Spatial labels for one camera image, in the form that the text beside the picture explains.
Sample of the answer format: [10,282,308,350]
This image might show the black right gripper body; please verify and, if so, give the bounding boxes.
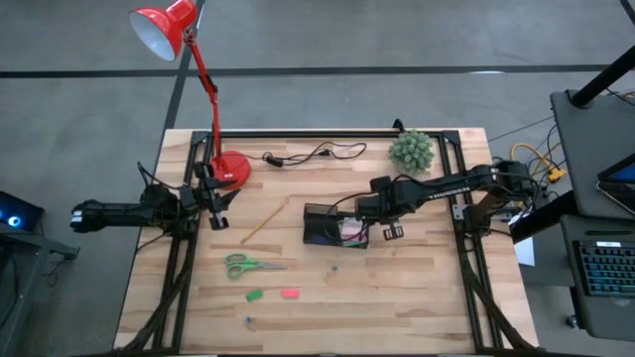
[374,180,426,241]

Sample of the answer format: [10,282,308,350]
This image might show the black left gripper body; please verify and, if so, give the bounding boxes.
[188,176,231,231]

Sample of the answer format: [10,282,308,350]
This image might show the pink sticky note pad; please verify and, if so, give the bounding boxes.
[338,217,366,242]

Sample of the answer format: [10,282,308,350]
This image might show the yellow pencil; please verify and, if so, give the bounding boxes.
[240,202,287,245]

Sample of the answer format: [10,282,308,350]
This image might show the black mesh desk organizer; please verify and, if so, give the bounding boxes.
[302,202,371,250]

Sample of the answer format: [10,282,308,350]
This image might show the green-handled scissors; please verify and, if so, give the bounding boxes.
[223,252,288,280]

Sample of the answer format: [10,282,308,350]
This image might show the red desk lamp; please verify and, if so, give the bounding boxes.
[127,0,253,191]

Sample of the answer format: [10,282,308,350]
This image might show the green potted succulent plant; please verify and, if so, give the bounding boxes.
[387,128,436,178]

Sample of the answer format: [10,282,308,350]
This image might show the white paper sheet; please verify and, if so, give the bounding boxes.
[513,236,537,268]

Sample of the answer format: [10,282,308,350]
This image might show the black metal bar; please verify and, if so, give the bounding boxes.
[510,190,579,244]

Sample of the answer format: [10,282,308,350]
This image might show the grey side desk top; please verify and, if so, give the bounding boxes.
[549,88,635,220]

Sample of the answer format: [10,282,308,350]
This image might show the black computer with blue light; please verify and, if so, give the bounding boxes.
[0,189,46,234]

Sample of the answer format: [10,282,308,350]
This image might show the grey keyboard desk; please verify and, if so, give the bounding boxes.
[559,213,635,343]

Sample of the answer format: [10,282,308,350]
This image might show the dark metal stand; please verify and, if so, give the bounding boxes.
[0,222,81,357]

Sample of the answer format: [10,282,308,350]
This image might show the backlit computer keyboard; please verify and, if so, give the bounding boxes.
[571,239,635,298]

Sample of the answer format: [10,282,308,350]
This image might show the black laptop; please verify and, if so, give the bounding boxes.
[595,152,635,217]

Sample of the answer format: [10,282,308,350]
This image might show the black stand pole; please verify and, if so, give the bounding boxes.
[569,44,635,109]

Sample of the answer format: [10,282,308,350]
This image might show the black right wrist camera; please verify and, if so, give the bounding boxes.
[369,175,394,195]

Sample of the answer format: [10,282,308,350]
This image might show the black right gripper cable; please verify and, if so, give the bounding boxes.
[323,190,378,240]

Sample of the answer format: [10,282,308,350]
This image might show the black lamp power cable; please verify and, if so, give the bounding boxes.
[246,141,368,169]

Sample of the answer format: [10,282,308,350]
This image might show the black aluminium table frame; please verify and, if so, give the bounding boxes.
[112,129,542,357]

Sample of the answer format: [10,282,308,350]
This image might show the yellow cable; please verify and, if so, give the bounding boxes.
[509,142,568,185]

